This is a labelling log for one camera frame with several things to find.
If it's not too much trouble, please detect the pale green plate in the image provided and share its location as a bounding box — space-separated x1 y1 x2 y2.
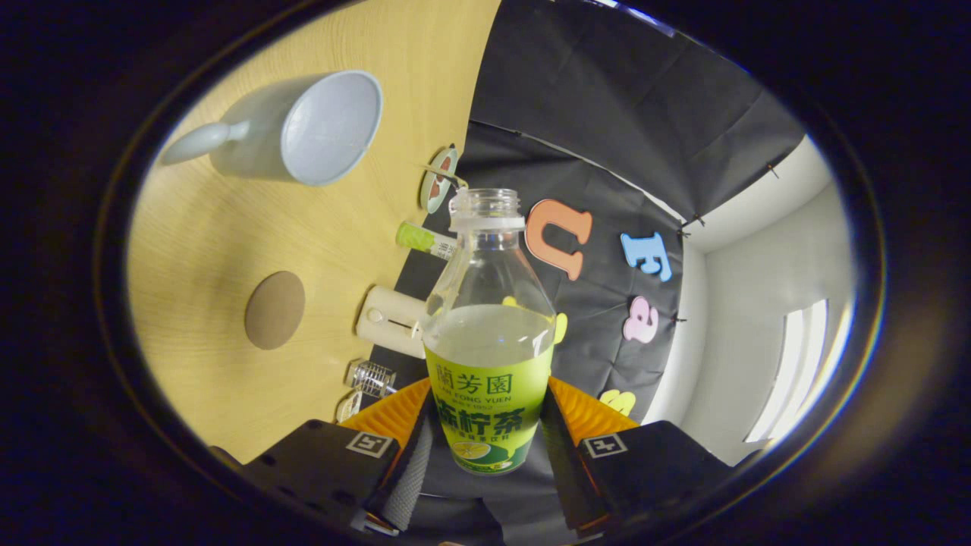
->
419 146 460 215

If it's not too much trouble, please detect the small white label drink bottle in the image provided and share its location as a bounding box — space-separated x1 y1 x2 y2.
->
395 221 458 261

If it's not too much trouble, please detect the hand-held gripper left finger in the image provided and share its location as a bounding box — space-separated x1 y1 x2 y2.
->
241 377 435 534

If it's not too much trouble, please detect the wire mesh holder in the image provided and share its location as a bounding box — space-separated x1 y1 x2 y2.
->
345 359 398 398

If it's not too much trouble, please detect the ceiling light panel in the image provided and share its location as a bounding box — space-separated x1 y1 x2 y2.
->
743 300 854 444

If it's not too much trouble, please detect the wooden table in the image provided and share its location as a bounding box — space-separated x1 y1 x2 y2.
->
125 0 503 465

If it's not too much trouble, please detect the white cup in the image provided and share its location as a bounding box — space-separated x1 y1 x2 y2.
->
159 70 384 187

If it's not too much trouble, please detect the green label juice bottle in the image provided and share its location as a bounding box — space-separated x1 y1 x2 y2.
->
422 188 559 476

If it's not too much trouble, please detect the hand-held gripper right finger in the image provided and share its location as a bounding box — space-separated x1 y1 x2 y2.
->
540 375 733 532

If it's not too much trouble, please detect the white toaster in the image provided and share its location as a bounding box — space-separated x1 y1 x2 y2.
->
355 285 429 359

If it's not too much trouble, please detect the round brown coaster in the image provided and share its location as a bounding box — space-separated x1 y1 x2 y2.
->
244 271 306 351

